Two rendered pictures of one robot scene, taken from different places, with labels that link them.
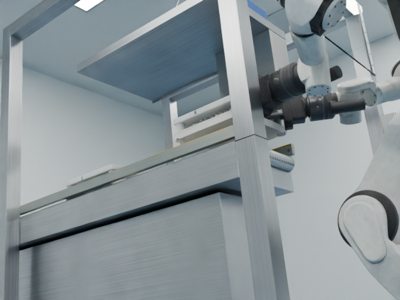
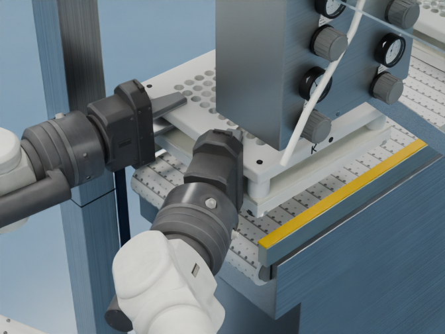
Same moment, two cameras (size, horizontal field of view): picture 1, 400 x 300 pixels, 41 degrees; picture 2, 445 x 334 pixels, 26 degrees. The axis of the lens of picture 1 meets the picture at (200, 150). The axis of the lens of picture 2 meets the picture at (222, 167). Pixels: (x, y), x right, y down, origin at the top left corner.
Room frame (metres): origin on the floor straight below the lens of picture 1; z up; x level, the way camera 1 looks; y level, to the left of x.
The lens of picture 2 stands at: (1.65, -1.14, 1.68)
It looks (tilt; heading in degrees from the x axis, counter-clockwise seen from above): 38 degrees down; 100
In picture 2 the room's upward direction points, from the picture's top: straight up
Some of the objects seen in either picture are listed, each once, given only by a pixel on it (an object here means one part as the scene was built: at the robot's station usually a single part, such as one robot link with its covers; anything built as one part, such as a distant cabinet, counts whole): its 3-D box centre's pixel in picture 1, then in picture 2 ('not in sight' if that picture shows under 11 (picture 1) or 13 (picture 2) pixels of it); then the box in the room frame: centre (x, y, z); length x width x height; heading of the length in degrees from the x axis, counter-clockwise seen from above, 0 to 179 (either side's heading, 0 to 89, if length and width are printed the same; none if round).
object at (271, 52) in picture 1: (253, 74); (319, 20); (1.59, -0.20, 1.15); 0.22 x 0.11 x 0.20; 52
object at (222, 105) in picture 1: (229, 119); (263, 97); (1.52, -0.10, 0.97); 0.25 x 0.24 x 0.02; 141
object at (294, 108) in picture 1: (302, 108); (208, 203); (1.49, -0.32, 0.96); 0.12 x 0.10 x 0.13; 84
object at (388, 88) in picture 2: not in sight; (388, 85); (1.68, -0.20, 1.07); 0.03 x 0.02 x 0.04; 52
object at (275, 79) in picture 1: (274, 88); (100, 137); (1.33, -0.22, 0.96); 0.12 x 0.10 x 0.13; 44
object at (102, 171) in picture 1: (114, 181); not in sight; (1.84, 0.32, 0.90); 0.25 x 0.24 x 0.02; 142
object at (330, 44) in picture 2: not in sight; (330, 40); (1.61, -0.29, 1.17); 0.03 x 0.02 x 0.04; 52
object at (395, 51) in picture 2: not in sight; (390, 50); (1.67, -0.19, 1.11); 0.04 x 0.01 x 0.04; 52
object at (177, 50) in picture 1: (178, 53); not in sight; (1.61, 0.04, 1.26); 0.62 x 0.38 x 0.04; 52
